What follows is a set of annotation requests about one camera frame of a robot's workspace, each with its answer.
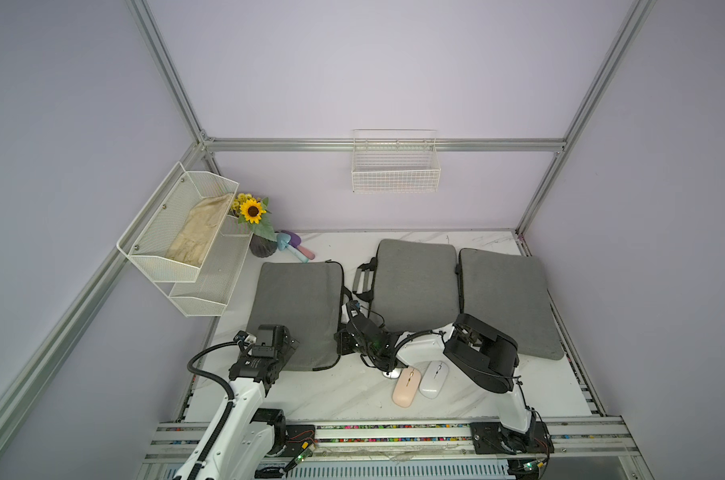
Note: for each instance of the lower white mesh shelf basket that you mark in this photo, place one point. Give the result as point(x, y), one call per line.
point(212, 291)

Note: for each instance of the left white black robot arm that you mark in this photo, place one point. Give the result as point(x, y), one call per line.
point(235, 443)

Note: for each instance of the pastel toy mushrooms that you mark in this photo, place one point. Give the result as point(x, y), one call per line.
point(290, 241)

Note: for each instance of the grey laptop bag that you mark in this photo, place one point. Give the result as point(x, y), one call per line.
point(411, 286)
point(307, 299)
point(509, 293)

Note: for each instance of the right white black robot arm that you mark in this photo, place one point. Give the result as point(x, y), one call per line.
point(484, 354)

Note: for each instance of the pink computer mouse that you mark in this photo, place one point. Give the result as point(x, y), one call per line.
point(406, 387)

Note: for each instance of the upper white mesh shelf basket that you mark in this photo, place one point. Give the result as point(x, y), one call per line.
point(148, 238)

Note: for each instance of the white mesh shelf basket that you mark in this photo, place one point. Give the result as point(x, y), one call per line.
point(212, 291)
point(148, 238)

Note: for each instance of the artificial sunflower bouquet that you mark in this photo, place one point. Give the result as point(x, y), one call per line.
point(254, 213)

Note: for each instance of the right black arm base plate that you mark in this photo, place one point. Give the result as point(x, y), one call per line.
point(493, 438)

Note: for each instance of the silver grey computer mouse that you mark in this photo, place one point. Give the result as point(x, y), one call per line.
point(393, 374)

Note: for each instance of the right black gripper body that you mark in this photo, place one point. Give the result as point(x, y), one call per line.
point(349, 345)

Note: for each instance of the white computer mouse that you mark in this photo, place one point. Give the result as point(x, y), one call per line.
point(433, 379)

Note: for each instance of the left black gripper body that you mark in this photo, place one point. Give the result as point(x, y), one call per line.
point(287, 349)

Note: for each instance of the white wire wall basket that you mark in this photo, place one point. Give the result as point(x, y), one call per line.
point(395, 161)

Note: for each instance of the beige cloth in basket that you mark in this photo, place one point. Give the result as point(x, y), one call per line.
point(195, 239)

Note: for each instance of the aluminium frame rails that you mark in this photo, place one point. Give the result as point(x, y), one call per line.
point(25, 392)

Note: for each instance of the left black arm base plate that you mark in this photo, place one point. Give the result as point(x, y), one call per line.
point(288, 440)

